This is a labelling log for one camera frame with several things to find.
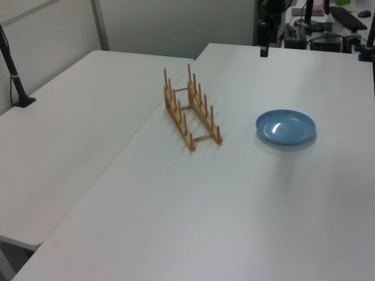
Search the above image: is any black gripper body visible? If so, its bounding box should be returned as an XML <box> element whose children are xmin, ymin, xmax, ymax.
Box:
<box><xmin>260</xmin><ymin>8</ymin><xmax>282</xmax><ymax>28</ymax></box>

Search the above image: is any blue round plate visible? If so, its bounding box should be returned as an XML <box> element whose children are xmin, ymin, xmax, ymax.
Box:
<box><xmin>255</xmin><ymin>109</ymin><xmax>318</xmax><ymax>146</ymax></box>

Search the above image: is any wooden plate rack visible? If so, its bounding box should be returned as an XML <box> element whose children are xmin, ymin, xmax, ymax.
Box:
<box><xmin>162</xmin><ymin>63</ymin><xmax>224</xmax><ymax>152</ymax></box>

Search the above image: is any black monitor stand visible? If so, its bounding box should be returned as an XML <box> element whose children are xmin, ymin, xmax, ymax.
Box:
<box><xmin>294</xmin><ymin>0</ymin><xmax>318</xmax><ymax>28</ymax></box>

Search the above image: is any black electronics box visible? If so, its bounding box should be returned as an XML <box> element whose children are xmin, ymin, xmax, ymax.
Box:
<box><xmin>309</xmin><ymin>35</ymin><xmax>344</xmax><ymax>52</ymax></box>

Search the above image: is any black computer keyboard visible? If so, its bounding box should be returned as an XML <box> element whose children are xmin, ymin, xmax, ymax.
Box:
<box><xmin>329</xmin><ymin>5</ymin><xmax>368</xmax><ymax>30</ymax></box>

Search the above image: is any black clamped camera stand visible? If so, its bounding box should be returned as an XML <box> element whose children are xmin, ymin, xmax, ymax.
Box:
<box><xmin>357</xmin><ymin>17</ymin><xmax>375</xmax><ymax>62</ymax></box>

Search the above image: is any black camera stand with cable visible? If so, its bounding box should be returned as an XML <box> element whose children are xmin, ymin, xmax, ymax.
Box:
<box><xmin>0</xmin><ymin>23</ymin><xmax>37</xmax><ymax>109</ymax></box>

